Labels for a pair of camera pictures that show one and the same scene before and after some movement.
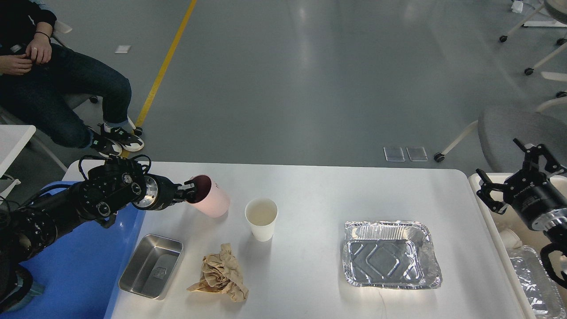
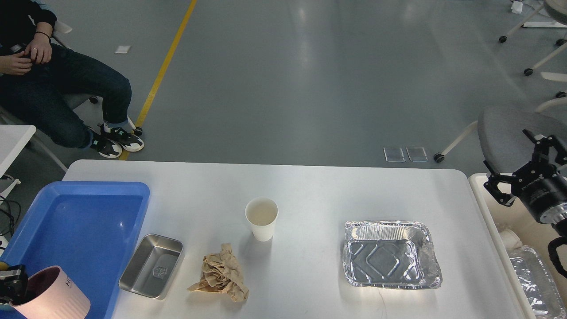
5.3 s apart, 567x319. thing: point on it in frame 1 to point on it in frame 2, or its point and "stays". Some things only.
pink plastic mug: [210, 199] to [51, 295]
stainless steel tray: [150, 270] stays
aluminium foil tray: [390, 254] stays
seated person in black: [77, 103] stays
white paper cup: [261, 212] stays
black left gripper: [160, 192] to [13, 284]
